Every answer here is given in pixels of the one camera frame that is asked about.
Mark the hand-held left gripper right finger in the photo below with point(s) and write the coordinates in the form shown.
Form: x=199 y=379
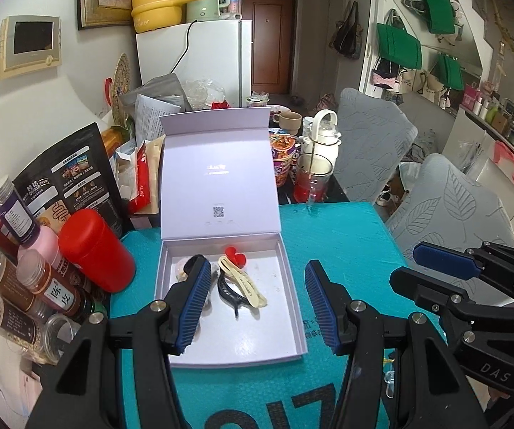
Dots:
x=324 y=304

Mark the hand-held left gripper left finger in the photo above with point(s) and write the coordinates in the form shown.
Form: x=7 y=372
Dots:
x=192 y=304

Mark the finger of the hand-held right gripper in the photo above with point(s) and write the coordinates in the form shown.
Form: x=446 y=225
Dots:
x=444 y=260
x=422 y=288

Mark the black hair clip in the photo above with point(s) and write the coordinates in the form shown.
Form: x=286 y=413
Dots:
x=225 y=292

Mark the cream hair clip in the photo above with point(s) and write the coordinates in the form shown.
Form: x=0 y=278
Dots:
x=248 y=286

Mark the red hair clip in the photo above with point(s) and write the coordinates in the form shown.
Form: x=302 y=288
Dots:
x=239 y=259

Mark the white hinged gift box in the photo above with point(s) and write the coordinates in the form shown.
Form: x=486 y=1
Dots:
x=216 y=165

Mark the cream round hair accessory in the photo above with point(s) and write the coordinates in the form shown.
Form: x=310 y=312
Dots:
x=181 y=270

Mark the grey leaf pattern chair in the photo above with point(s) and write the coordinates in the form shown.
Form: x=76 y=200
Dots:
x=373 y=143
x=453 y=210

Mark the teal bubble mailer mat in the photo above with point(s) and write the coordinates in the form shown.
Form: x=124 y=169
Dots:
x=341 y=237

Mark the red plastic canister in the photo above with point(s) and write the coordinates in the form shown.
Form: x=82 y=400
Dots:
x=96 y=252

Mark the glass with red drink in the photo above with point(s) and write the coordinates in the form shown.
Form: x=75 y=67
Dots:
x=312 y=178

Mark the red snack packet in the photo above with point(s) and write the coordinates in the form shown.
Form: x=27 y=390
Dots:
x=147 y=178

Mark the empty clear glass jar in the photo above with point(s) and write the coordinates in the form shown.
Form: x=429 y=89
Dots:
x=60 y=337

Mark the white label spice jar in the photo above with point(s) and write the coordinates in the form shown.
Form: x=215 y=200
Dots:
x=53 y=288

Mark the instant noodle cup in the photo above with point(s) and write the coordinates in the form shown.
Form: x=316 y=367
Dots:
x=283 y=156

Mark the row of cosmetic bottles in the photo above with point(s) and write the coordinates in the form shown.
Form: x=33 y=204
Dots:
x=498 y=114

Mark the pink bottle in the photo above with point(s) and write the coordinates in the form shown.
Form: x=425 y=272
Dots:
x=47 y=245

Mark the black printed snack pouch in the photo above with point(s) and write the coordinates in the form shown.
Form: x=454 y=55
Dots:
x=71 y=174

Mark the orange packet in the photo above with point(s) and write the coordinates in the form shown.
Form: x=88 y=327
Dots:
x=111 y=140

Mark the sesame seed spice jar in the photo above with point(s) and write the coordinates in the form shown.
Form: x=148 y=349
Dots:
x=9 y=324

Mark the beige mug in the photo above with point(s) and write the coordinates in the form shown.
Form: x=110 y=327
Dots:
x=290 y=121

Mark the small green tote bag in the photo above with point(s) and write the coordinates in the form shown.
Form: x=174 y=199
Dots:
x=451 y=73

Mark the brown spice jar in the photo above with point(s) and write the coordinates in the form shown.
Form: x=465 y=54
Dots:
x=7 y=277

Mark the printed paper sheet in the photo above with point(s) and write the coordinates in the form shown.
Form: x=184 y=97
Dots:
x=147 y=116

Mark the purple label clear jar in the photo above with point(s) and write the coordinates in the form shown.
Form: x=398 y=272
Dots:
x=13 y=214

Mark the clear plastic bag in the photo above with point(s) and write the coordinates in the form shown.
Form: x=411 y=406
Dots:
x=203 y=91

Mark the grey foil bag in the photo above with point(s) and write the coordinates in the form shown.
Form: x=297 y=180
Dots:
x=158 y=87

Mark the large green tote bag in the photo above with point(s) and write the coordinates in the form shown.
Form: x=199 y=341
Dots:
x=397 y=45

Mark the woven round trivet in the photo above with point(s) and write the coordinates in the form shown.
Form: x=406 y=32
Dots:
x=119 y=82

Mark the dark hanging handbag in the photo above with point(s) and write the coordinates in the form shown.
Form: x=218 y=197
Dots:
x=347 y=35

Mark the white refrigerator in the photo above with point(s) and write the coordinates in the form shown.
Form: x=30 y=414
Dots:
x=216 y=53

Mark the brown wooden door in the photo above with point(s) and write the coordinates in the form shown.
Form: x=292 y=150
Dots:
x=270 y=42

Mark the yellow electric cooking pot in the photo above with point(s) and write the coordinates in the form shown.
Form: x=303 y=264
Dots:
x=158 y=9

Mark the wall intercom panel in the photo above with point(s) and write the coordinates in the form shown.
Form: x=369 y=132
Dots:
x=29 y=42

